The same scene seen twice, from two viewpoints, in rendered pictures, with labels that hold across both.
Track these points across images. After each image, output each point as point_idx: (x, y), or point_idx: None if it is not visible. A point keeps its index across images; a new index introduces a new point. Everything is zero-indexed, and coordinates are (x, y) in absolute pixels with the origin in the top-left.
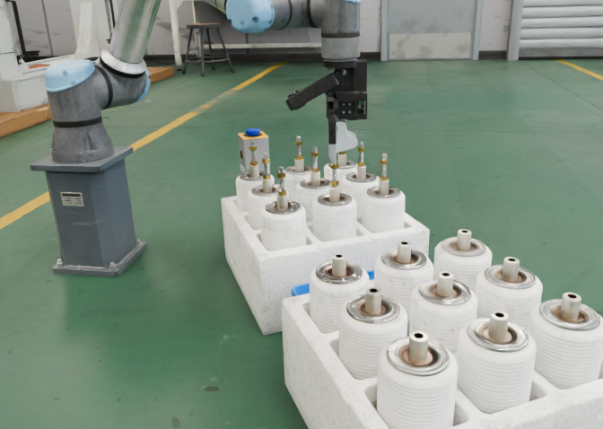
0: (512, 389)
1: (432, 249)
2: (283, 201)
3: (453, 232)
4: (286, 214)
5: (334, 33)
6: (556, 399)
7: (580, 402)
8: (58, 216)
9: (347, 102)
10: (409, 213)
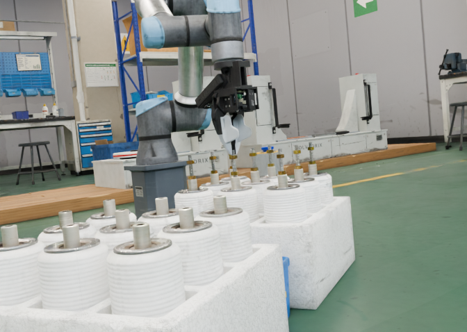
0: (47, 290)
1: (408, 280)
2: (190, 184)
3: (463, 272)
4: (184, 193)
5: (211, 40)
6: (75, 314)
7: (83, 321)
8: (135, 204)
9: (228, 97)
10: (449, 252)
